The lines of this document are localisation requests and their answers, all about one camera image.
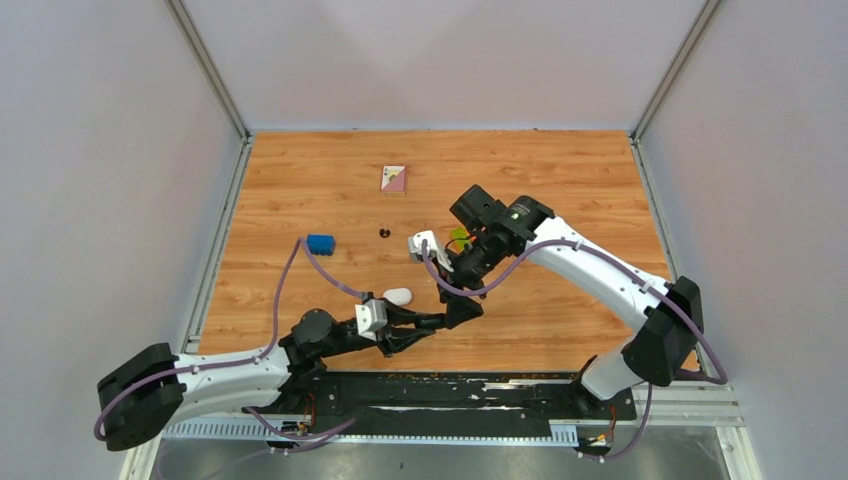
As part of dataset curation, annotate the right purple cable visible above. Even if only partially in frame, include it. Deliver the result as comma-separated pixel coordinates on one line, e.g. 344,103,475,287
421,238,729,463

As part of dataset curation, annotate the black earbud charging case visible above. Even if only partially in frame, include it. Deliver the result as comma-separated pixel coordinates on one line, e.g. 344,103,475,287
444,304,479,329

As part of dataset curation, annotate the white earbud charging case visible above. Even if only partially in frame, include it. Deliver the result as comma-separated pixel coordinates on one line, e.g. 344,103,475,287
383,287,413,306

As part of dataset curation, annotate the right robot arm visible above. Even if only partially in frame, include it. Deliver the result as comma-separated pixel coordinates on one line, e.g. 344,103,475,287
445,185,704,418

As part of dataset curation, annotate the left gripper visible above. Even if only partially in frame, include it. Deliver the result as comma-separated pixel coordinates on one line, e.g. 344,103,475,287
320,296,436,359

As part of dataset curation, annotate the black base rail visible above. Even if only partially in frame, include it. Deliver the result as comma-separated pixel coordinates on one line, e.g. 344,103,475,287
259,371,637,439

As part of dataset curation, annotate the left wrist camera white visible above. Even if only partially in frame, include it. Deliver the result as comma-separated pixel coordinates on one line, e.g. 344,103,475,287
355,299,388,341

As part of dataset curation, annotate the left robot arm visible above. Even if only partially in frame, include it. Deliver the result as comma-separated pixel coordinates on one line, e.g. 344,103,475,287
94,301,453,451

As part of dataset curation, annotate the blue small object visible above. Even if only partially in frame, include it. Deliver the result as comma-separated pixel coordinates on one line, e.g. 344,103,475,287
306,234,336,256

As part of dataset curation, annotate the playing card box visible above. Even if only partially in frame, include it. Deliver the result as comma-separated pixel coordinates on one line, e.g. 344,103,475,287
380,165,408,195

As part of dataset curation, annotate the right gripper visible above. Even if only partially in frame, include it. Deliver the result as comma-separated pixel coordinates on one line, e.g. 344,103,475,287
431,230,504,329

